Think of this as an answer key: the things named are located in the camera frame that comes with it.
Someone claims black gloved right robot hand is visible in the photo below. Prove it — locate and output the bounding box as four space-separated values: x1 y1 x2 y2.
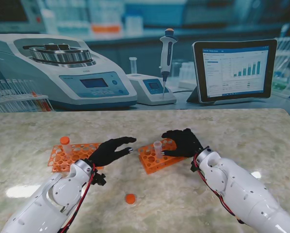
161 128 204 158

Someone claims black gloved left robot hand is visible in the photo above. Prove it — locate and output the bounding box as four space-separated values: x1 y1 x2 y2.
88 136 137 168

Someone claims clear plastic test tube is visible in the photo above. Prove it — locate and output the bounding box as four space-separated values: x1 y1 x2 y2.
153 140 163 159
62 143 73 161

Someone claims orange test tube rack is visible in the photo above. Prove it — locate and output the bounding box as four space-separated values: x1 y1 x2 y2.
47 143 104 173
138 138 187 175

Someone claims printed laboratory backdrop poster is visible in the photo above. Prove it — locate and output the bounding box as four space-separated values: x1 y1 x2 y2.
0 0 290 115

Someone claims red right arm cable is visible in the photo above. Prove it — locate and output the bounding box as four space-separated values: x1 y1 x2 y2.
193 155 245 224

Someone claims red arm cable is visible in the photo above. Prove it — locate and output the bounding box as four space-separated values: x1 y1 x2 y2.
193 155 245 224
59 164 97 233

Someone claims red left arm cable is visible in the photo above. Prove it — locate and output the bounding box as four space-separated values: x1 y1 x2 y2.
59 164 97 233

